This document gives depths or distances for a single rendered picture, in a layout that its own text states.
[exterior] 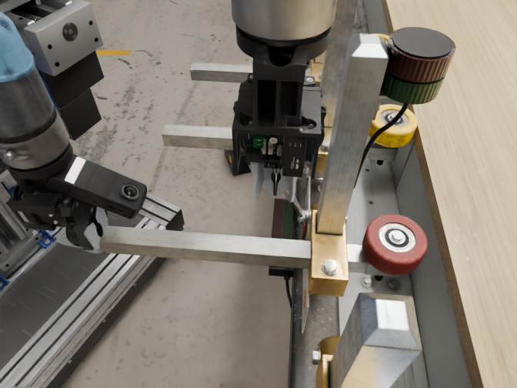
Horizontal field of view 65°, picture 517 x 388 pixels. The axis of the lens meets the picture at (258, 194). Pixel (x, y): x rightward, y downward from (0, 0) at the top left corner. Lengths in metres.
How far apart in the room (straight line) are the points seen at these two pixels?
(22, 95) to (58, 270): 1.05
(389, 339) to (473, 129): 0.57
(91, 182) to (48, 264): 0.97
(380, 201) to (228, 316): 0.73
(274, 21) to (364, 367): 0.24
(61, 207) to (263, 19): 0.37
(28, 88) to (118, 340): 1.16
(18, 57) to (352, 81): 0.31
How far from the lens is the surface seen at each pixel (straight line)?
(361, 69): 0.41
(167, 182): 1.87
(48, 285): 1.45
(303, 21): 0.29
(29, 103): 0.47
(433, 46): 0.42
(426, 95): 0.43
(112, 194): 0.53
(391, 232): 0.57
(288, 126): 0.32
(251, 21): 0.29
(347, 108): 0.43
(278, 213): 0.82
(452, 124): 0.78
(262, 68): 0.29
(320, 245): 0.58
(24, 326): 1.41
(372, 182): 1.03
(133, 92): 2.43
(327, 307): 0.73
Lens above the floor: 1.35
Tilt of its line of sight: 50 degrees down
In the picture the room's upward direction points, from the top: straight up
